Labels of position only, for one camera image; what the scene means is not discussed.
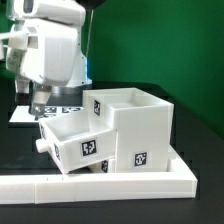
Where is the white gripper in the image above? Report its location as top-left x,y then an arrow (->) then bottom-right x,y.
15,19 -> 78,114

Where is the white drawer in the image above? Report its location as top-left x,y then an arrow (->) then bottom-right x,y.
36,110 -> 116,174
88,159 -> 115,173

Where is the white drawer cabinet box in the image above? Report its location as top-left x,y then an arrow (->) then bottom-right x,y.
83,88 -> 174,173

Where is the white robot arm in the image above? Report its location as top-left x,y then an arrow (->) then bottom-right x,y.
6,0 -> 106,115

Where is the fiducial marker sheet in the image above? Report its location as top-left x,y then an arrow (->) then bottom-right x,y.
9,106 -> 82,123

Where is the white L-shaped fence wall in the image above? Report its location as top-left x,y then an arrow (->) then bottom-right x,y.
0,148 -> 197,204

